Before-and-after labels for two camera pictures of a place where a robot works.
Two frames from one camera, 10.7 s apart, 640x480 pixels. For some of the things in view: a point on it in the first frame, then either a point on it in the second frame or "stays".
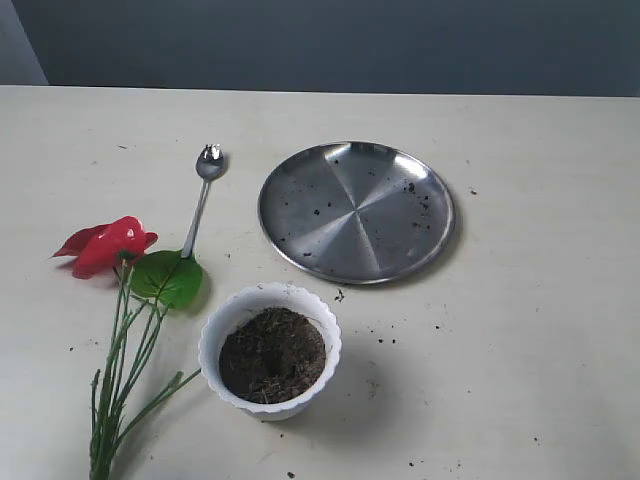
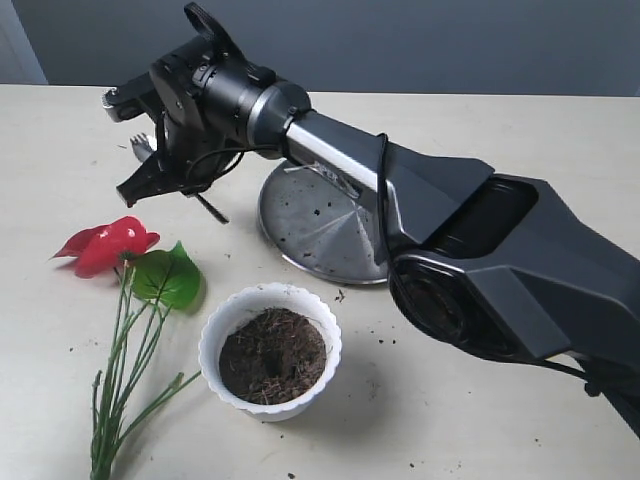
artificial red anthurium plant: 150,283 stays
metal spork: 209,165 → 143,145
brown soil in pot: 273,356 stays
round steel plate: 357,213 stays
